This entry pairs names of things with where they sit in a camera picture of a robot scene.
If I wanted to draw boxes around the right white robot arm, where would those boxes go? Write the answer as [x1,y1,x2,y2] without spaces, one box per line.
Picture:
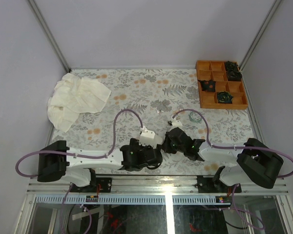
[162,127,284,192]

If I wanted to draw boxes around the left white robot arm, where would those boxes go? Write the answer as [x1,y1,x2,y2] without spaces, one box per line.
[37,138,163,192]

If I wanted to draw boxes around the floral patterned tablecloth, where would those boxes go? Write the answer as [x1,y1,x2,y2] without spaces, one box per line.
[46,68,264,176]

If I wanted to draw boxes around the black flower orange dots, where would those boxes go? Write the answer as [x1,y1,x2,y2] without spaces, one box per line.
[199,79,216,92]

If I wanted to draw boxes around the black flower green swirls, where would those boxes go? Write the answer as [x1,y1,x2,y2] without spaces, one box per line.
[216,91,233,104]

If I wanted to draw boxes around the orange wooden divided tray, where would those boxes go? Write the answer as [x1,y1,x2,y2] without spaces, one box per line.
[195,60,248,110]

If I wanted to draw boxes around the black fabric flower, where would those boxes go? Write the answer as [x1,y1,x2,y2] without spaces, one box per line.
[224,61,239,71]
[227,69,242,81]

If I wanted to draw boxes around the white crumpled cloth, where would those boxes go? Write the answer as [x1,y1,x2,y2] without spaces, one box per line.
[47,73,111,133]

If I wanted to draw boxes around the black fabric flower top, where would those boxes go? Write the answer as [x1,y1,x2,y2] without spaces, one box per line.
[224,61,239,71]

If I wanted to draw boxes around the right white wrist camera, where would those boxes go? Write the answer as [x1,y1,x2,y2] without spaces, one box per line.
[168,119,183,127]

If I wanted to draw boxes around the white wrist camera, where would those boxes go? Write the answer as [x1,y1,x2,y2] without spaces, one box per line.
[139,126,164,148]
[168,119,183,127]

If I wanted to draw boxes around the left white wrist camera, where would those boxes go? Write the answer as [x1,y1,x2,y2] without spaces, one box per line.
[139,126,164,148]

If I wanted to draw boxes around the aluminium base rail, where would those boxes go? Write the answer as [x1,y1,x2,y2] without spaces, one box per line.
[26,174,289,205]

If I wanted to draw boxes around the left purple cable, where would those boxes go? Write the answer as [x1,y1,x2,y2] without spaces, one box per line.
[15,108,145,234]

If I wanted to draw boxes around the purple cable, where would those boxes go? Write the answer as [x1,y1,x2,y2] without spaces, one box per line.
[171,108,293,231]
[15,108,145,234]

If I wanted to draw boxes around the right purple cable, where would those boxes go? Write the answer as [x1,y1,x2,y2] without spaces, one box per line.
[171,108,293,231]

